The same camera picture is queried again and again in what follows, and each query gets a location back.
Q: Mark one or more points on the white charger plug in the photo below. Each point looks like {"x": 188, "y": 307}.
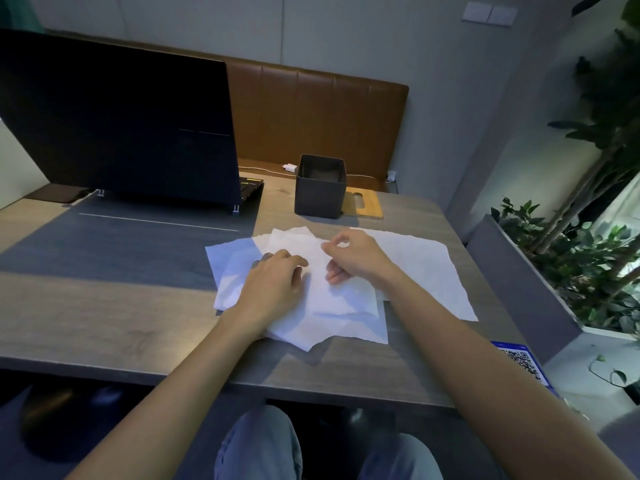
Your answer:
{"x": 289, "y": 167}

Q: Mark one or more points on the tall green tree plant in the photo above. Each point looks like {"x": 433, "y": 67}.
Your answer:
{"x": 605, "y": 119}

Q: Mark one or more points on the blue code sticker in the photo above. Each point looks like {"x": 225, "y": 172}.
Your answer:
{"x": 525, "y": 362}

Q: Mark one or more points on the small trailing vine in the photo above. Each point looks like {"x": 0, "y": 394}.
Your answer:
{"x": 612, "y": 372}

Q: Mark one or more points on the person's left forearm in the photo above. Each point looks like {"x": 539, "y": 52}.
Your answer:
{"x": 170, "y": 394}

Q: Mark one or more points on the brown leather wallet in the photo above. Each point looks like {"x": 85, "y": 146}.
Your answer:
{"x": 55, "y": 193}

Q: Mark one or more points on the white tissue sheet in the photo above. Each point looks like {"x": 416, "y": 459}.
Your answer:
{"x": 227, "y": 274}
{"x": 345, "y": 329}
{"x": 320, "y": 294}
{"x": 425, "y": 269}

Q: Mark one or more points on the person's left leg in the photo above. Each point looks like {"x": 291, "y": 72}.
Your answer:
{"x": 262, "y": 447}

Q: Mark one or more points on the person's right fingers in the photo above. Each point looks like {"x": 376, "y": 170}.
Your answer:
{"x": 336, "y": 244}

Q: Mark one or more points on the black laptop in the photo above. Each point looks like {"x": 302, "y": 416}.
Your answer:
{"x": 120, "y": 119}

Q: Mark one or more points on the person's left fingers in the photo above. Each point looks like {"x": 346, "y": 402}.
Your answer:
{"x": 285, "y": 258}

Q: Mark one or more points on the black stool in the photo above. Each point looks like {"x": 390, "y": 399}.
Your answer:
{"x": 70, "y": 424}

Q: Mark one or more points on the white wall light switch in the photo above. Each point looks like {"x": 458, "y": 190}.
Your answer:
{"x": 489, "y": 14}

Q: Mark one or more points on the person's right leg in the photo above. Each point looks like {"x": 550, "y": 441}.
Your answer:
{"x": 400, "y": 459}

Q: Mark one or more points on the person's leg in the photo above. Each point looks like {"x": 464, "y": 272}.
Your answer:
{"x": 400, "y": 459}
{"x": 262, "y": 447}

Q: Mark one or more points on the dark grey square container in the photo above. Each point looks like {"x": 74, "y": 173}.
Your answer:
{"x": 320, "y": 192}

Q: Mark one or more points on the person's left hand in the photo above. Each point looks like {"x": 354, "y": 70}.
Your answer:
{"x": 272, "y": 289}

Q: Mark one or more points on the wooden lid with slot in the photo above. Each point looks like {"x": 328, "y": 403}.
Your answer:
{"x": 364, "y": 203}

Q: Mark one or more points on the grey planter box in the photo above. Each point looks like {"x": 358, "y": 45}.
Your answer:
{"x": 520, "y": 294}

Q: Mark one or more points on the brown leather bench backrest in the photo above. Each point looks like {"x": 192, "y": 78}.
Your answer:
{"x": 320, "y": 124}

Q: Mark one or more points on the person's right forearm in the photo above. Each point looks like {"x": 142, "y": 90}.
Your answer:
{"x": 490, "y": 384}

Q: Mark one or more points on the bushy green plant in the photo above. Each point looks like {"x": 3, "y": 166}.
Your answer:
{"x": 585, "y": 264}

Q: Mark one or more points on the person's right hand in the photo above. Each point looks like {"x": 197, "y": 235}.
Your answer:
{"x": 362, "y": 257}

